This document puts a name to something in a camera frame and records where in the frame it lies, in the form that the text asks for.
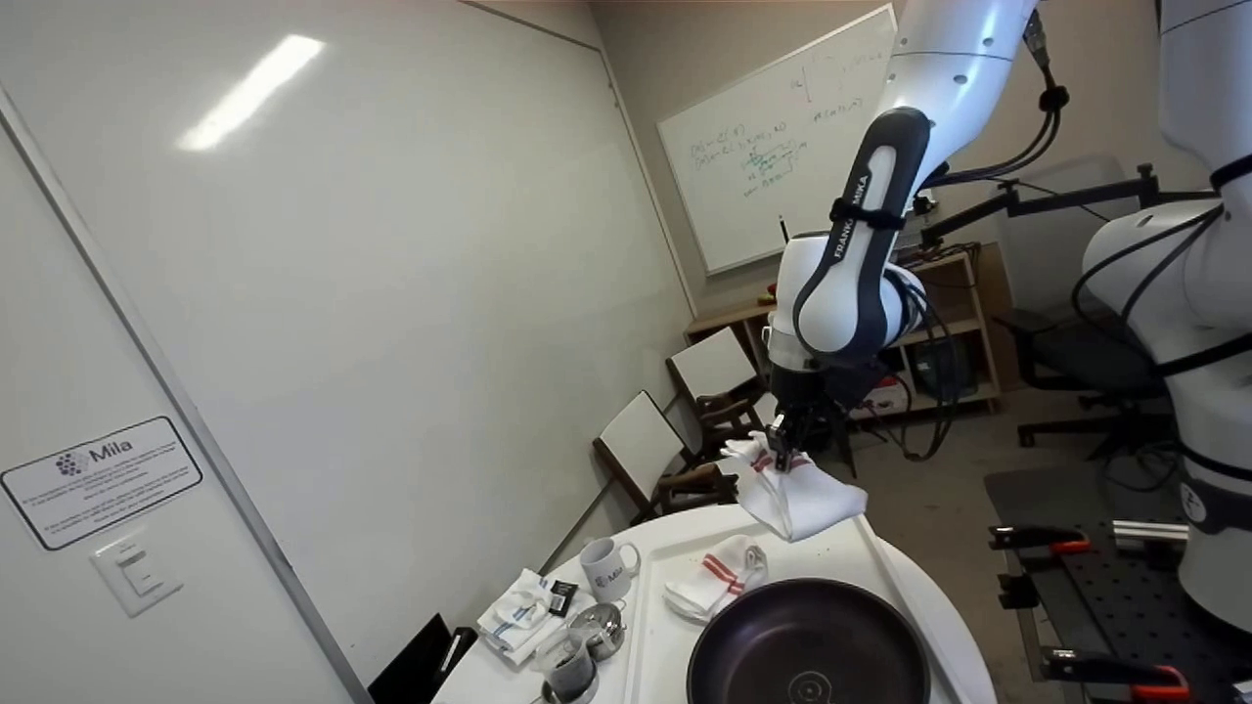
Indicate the white mug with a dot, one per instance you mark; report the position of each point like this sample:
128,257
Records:
610,566

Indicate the tall wooden shelf unit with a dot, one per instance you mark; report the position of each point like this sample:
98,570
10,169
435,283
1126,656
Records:
964,313

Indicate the small metal bowl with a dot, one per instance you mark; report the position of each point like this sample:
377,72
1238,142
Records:
598,628

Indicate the white light switch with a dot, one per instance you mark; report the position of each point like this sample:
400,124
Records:
136,570

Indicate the white notice sign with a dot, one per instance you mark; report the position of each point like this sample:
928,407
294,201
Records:
98,474

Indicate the black breadboard base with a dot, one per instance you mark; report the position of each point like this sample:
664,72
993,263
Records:
1108,598

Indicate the black office chair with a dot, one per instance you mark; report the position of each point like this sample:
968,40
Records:
1096,373

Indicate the wall whiteboard with writing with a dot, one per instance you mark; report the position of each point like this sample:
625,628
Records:
731,169

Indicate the black mounted camera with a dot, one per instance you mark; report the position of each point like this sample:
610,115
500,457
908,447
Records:
928,206

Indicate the black frying pan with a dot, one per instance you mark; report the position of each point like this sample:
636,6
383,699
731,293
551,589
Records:
808,645

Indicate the silver metal bar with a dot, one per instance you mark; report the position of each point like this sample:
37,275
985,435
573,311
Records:
1147,528

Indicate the white napkin packets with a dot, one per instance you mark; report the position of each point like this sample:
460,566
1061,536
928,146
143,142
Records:
520,619

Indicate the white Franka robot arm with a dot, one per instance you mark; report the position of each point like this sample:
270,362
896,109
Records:
846,285

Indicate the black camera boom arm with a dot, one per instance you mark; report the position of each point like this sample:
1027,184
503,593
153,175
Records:
1044,197

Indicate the large blank wall whiteboard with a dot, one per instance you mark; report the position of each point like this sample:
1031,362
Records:
393,261

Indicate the black bag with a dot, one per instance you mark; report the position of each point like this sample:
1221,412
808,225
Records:
954,368

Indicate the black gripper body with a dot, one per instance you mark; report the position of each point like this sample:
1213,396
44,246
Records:
810,396

